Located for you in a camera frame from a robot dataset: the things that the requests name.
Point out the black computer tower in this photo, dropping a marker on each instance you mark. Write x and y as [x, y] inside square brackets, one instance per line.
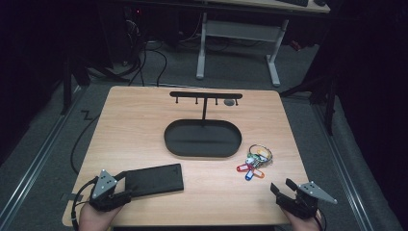
[130, 35]

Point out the black keyboard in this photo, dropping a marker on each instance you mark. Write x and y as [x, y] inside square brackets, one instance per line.
[293, 2]

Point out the grey tape strip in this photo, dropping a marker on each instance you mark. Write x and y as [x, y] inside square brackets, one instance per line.
[71, 197]

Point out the black computer mouse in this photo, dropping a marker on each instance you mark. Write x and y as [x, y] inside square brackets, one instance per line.
[319, 2]

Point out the black metal stand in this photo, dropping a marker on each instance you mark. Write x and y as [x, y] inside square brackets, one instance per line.
[66, 86]
[328, 106]

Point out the black wallet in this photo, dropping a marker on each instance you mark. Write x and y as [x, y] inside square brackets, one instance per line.
[154, 180]

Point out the person's left hand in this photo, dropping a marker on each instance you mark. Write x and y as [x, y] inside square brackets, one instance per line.
[96, 219]

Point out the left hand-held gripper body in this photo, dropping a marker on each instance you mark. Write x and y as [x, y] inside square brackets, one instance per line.
[104, 187]

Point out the black key rack with tray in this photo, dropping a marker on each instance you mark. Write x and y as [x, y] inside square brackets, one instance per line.
[202, 139]

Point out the person's right hand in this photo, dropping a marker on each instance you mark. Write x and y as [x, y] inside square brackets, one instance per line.
[303, 224]

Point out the grey round table grommet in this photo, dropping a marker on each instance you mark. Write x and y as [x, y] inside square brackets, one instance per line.
[229, 102]

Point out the desk with white legs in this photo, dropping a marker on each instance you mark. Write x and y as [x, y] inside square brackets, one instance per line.
[240, 30]

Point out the small red object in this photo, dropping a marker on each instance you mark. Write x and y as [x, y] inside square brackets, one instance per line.
[295, 45]

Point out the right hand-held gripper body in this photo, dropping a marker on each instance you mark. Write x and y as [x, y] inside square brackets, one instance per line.
[306, 199]

